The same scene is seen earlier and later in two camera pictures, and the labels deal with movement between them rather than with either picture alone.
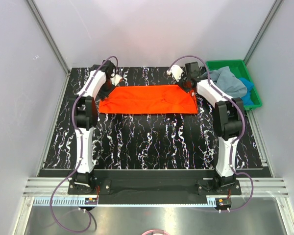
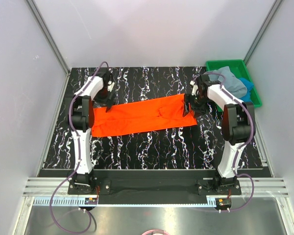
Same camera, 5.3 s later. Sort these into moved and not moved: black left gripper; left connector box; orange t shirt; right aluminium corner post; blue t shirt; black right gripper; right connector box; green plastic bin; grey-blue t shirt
Moved: black right gripper; orange t shirt; black left gripper
Not moved: blue t shirt; grey-blue t shirt; green plastic bin; left connector box; right aluminium corner post; right connector box
